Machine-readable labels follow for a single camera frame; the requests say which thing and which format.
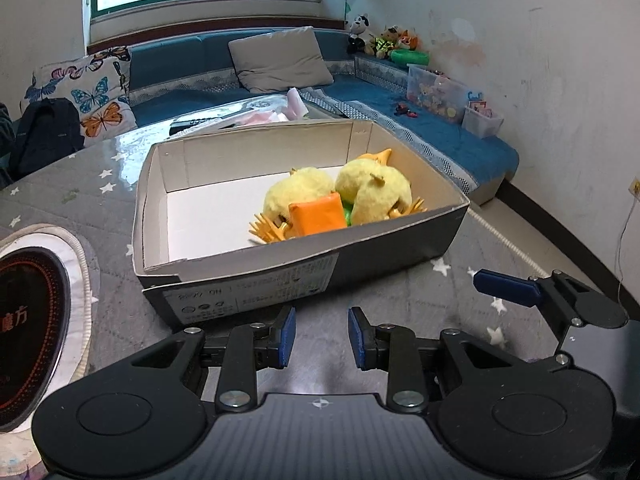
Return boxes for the yellow plush chick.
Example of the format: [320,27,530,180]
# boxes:
[335,158,425,226]
[248,167,335,244]

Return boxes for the green clay packet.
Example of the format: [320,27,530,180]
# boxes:
[342,200,352,226]

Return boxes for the orange clay packet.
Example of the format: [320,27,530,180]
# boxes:
[288,192,347,237]

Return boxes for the round black induction cooker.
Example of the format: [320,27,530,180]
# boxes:
[1,223,100,479]

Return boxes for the small clear plastic box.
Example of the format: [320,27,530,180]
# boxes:
[462,106,504,139]

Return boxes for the yellow rubber duck toy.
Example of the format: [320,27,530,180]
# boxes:
[358,148,393,166]

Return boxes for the open cardboard shoe box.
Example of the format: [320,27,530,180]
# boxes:
[132,119,469,326]

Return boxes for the clear plastic toy bin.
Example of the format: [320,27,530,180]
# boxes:
[406,64,470,125]

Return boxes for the small red toy car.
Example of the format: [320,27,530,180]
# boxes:
[394,103,419,118]

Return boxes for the orange plush fox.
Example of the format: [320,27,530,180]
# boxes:
[397,29,420,51]

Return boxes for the brown plush toy green vest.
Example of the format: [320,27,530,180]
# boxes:
[364,26,400,60]

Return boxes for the black white plush cow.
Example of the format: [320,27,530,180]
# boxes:
[347,14,369,54]

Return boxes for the plastic bags on table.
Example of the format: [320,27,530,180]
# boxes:
[169,88,309,136]

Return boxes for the dark backpack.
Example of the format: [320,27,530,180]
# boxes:
[8,98,85,181]

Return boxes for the butterfly print pillow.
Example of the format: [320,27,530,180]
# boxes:
[20,47,138,146]

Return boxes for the blue sofa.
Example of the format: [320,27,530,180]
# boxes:
[129,28,520,204]

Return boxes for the grey cushion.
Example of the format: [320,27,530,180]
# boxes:
[228,26,334,94]

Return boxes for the white wall cable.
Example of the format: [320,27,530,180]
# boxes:
[613,194,640,306]

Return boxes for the wall power socket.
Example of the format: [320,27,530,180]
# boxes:
[629,177,640,200]

